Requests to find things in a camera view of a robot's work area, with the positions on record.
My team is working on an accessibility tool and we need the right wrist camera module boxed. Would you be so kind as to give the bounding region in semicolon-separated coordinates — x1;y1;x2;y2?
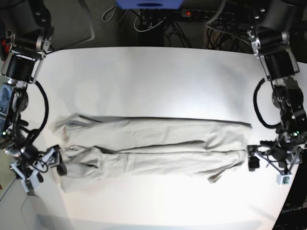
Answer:
21;174;40;193

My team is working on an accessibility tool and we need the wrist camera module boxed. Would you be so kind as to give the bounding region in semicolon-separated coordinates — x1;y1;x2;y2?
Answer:
21;174;40;193
276;174;292;186

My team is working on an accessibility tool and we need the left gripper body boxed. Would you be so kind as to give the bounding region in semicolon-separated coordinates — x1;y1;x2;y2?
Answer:
256;141;303;174

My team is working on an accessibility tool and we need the red black clamp tool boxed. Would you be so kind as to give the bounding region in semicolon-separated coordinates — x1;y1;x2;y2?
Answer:
0;38;10;61

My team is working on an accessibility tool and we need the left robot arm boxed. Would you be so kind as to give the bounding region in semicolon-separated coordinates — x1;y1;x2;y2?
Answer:
247;0;307;177

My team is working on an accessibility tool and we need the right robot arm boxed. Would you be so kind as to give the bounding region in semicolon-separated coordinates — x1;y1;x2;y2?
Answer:
0;0;67;190

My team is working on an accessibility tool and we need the black power strip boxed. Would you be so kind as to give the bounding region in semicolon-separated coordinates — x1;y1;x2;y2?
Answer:
181;9;235;21

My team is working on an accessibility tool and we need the blue overhead box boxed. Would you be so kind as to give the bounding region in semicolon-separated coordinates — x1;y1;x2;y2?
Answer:
116;0;183;9

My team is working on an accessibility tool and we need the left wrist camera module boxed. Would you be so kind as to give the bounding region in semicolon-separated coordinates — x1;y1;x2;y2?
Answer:
276;174;292;186

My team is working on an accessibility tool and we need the beige t-shirt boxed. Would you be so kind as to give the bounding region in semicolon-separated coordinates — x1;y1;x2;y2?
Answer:
53;114;252;193

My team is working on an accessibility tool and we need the white plastic bin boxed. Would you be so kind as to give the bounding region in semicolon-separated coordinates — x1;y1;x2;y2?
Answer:
0;180;48;230

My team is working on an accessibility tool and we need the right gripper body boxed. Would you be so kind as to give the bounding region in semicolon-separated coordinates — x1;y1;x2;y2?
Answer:
10;145;61;183

